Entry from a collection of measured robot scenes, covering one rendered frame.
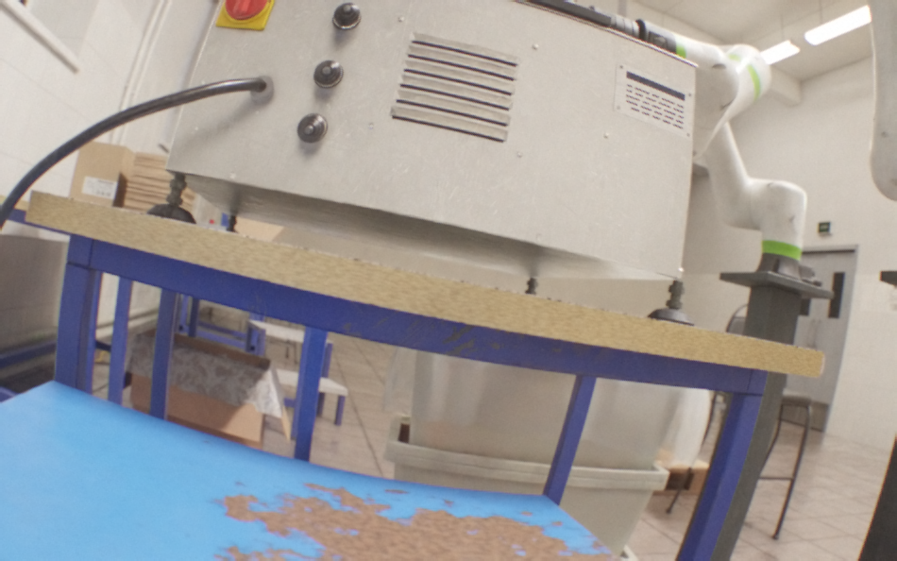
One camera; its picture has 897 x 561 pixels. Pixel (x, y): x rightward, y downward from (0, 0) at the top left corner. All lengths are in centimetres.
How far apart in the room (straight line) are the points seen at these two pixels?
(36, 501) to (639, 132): 61
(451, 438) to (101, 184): 153
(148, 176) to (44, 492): 211
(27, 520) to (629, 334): 45
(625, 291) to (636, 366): 1130
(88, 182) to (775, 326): 216
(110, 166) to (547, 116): 198
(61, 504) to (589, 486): 128
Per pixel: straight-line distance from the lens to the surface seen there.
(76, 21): 322
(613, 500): 155
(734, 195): 177
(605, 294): 1184
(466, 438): 148
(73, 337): 66
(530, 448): 149
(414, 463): 145
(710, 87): 107
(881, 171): 120
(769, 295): 170
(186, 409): 239
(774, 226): 173
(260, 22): 67
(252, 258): 51
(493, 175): 66
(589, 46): 71
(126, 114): 55
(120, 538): 32
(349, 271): 51
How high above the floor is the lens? 74
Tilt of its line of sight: 2 degrees up
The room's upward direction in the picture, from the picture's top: 11 degrees clockwise
